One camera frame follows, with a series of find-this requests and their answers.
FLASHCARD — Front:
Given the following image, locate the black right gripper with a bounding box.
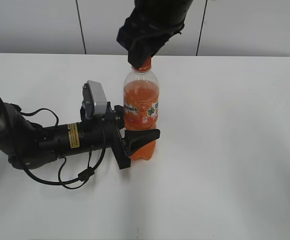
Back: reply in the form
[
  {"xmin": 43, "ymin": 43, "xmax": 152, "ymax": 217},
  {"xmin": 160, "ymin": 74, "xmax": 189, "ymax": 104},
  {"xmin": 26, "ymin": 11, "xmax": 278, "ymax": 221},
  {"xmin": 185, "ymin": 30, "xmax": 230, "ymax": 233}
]
[{"xmin": 117, "ymin": 0, "xmax": 193, "ymax": 69}]

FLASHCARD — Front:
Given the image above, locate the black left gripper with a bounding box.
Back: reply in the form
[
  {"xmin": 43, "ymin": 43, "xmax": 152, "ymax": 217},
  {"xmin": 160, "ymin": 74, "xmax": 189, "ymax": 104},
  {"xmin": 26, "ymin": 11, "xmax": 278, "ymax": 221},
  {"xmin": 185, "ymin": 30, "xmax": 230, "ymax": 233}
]
[{"xmin": 79, "ymin": 102, "xmax": 160, "ymax": 170}]

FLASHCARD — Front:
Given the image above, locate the orange bottle cap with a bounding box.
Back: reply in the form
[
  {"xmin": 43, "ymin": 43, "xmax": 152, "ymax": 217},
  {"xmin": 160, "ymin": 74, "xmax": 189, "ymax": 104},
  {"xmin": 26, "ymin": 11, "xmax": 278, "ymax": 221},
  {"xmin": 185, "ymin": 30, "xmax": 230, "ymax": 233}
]
[{"xmin": 132, "ymin": 57, "xmax": 152, "ymax": 73}]

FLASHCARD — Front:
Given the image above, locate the orange soda bottle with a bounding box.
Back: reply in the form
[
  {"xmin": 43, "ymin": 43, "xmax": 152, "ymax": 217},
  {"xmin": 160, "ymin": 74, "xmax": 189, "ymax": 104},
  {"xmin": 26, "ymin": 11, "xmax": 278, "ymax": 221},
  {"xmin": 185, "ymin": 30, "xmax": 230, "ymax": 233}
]
[{"xmin": 123, "ymin": 67, "xmax": 160, "ymax": 161}]

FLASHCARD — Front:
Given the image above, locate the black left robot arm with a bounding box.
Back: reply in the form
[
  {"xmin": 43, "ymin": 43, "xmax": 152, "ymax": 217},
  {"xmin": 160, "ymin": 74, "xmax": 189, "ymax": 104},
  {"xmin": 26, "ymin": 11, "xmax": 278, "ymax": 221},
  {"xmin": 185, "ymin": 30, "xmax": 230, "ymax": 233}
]
[{"xmin": 5, "ymin": 103, "xmax": 160, "ymax": 170}]

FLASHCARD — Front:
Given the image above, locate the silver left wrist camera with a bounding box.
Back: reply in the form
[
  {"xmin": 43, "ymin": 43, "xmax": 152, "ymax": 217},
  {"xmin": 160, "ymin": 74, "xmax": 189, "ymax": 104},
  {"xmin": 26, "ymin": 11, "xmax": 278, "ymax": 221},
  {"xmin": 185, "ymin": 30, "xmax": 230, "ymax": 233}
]
[{"xmin": 82, "ymin": 80, "xmax": 107, "ymax": 119}]

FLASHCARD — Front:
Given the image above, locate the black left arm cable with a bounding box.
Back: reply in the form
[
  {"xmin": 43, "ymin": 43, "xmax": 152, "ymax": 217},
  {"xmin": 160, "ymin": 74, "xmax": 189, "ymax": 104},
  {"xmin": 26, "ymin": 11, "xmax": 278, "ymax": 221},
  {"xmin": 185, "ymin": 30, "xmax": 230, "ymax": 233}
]
[{"xmin": 0, "ymin": 83, "xmax": 105, "ymax": 190}]

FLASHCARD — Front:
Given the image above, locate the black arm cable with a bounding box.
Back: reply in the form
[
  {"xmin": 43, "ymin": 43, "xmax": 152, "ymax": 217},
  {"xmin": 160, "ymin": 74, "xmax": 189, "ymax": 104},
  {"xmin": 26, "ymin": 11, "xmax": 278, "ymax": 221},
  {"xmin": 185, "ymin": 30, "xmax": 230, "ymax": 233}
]
[
  {"xmin": 0, "ymin": 83, "xmax": 105, "ymax": 190},
  {"xmin": 196, "ymin": 0, "xmax": 209, "ymax": 57}
]

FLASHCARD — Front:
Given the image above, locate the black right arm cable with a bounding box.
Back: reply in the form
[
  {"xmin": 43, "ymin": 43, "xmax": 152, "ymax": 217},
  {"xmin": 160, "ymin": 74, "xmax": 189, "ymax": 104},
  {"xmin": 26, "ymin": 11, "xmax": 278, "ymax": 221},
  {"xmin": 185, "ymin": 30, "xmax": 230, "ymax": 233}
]
[{"xmin": 196, "ymin": 0, "xmax": 209, "ymax": 57}]

